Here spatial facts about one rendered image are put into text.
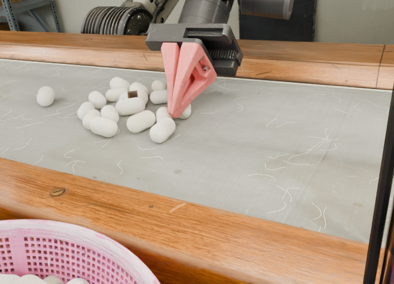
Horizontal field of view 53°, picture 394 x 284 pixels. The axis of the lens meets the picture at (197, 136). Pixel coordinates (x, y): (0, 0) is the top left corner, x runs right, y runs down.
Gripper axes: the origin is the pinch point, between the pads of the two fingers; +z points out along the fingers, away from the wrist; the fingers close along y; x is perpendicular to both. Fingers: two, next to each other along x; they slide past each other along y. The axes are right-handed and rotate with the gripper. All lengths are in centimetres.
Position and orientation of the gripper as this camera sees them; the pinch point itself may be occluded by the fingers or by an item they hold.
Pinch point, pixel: (175, 109)
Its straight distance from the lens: 44.6
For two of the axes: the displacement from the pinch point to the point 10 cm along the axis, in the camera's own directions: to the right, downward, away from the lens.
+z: -2.7, 9.1, -3.1
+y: 9.0, 1.2, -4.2
